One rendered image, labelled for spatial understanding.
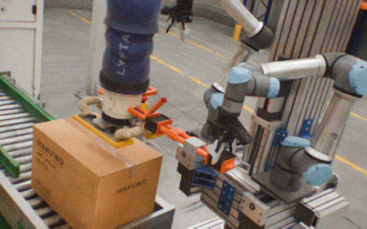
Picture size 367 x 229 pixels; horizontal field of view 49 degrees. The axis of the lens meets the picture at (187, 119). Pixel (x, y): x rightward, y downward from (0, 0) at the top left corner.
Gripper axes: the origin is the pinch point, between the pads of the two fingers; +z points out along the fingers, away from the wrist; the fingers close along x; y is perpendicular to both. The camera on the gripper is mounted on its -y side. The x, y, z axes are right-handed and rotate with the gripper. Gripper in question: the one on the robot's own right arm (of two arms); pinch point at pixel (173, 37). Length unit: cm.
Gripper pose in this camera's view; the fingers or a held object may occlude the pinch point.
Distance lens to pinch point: 210.1
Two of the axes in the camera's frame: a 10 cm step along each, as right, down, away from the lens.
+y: 7.7, -1.2, 6.3
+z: -1.8, 9.1, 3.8
